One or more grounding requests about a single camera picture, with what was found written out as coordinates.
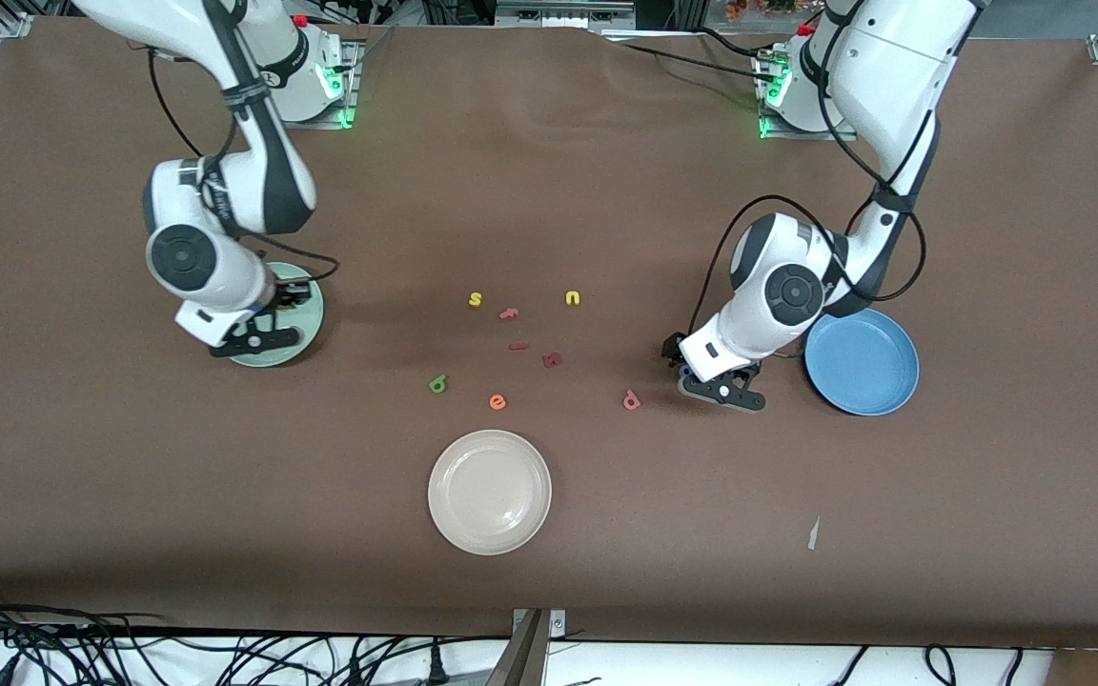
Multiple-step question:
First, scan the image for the light green plate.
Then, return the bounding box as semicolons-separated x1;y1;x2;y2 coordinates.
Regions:
225;262;326;369

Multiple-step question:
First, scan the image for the blue plate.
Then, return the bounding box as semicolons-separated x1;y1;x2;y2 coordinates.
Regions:
803;306;921;417

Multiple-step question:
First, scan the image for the beige plate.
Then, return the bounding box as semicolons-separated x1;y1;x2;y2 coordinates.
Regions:
427;430;553;556

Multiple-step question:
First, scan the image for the grey metal bar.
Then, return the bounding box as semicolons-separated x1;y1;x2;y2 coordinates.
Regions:
484;610;550;686

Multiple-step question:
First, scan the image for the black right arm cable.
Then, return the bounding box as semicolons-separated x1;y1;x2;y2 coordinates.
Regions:
147;48;340;287

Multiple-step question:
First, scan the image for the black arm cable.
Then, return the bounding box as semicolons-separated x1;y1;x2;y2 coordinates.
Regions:
147;48;340;287
690;0;928;336

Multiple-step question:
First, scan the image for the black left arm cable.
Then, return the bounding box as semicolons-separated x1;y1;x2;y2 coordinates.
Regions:
690;0;928;336

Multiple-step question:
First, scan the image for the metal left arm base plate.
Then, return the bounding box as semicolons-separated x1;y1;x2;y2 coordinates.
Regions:
757;52;860;142

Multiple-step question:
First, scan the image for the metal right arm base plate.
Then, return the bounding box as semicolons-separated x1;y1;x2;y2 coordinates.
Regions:
256;38;360;131

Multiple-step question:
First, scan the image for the black tabletop cable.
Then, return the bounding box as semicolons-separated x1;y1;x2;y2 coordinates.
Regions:
606;29;779;82

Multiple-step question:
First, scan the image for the small metal bracket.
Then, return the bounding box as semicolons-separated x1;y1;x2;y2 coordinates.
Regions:
511;608;567;641

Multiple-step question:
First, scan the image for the aluminium frame profile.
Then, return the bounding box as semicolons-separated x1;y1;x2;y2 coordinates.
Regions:
495;0;638;30

